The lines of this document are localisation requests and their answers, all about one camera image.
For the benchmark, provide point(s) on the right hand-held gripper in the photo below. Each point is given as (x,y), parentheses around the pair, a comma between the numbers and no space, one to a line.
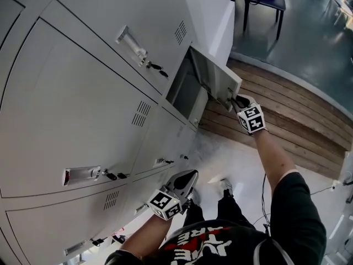
(253,119)

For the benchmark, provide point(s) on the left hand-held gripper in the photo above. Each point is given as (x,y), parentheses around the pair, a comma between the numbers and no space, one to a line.
(165,203)

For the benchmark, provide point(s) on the grey locker door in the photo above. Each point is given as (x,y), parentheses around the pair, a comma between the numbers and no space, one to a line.
(218,76)

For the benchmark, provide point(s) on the grey metal locker cabinet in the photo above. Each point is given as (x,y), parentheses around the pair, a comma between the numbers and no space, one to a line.
(82,106)

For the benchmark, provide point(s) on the person's right forearm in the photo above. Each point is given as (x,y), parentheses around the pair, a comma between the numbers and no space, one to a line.
(271,156)

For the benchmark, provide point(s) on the person's left forearm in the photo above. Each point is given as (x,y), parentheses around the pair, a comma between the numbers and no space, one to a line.
(143,236)

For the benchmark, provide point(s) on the person's left shoe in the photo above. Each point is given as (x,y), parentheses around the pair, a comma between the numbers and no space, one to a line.
(194,195)

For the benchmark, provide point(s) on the person's shoe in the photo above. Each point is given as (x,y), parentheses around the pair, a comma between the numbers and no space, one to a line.
(194,195)
(226,186)

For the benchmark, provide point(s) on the person's left leg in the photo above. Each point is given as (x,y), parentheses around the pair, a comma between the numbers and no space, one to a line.
(194,214)

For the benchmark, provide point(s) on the person's leg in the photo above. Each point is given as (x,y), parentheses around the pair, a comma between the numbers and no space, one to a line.
(194,214)
(229,211)

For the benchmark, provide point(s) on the person's right shoe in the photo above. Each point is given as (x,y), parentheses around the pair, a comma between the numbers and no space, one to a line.
(226,186)

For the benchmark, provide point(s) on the wooden step platform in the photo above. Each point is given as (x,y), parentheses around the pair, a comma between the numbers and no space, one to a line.
(289,120)

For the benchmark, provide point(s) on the person's right leg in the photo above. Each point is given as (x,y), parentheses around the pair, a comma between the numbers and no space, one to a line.
(229,211)

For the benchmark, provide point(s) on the white counter unit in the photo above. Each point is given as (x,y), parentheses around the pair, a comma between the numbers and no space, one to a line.
(215,15)

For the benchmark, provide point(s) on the dark blue chair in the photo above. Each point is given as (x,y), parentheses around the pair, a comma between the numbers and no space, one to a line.
(271,1)

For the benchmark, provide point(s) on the person's dark printed t-shirt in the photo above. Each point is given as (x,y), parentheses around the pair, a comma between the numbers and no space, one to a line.
(298,217)

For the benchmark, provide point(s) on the white chair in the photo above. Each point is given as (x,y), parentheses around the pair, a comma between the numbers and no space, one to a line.
(337,1)

